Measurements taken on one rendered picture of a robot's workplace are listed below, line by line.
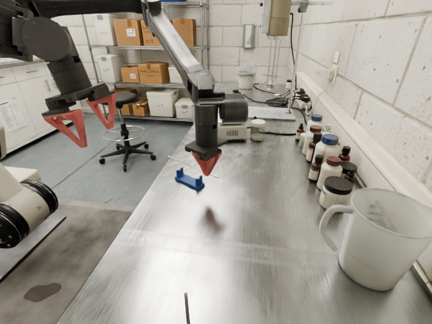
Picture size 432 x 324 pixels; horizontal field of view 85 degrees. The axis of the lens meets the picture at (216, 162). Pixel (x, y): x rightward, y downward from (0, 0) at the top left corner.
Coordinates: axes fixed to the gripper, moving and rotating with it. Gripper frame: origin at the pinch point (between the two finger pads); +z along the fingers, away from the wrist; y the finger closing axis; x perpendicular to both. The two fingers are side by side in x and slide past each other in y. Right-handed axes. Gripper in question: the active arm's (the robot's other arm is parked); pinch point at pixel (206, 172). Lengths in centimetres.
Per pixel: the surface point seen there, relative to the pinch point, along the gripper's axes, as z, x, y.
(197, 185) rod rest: 5.7, 3.6, -0.3
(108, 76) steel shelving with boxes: 18, 267, 126
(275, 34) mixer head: -33, 19, 73
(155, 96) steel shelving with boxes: 42, 216, 156
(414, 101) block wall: -20, -39, 32
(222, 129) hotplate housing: 1.0, 17.6, 31.2
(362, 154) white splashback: -1.5, -32.4, 36.1
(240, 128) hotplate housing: 0.8, 11.8, 36.4
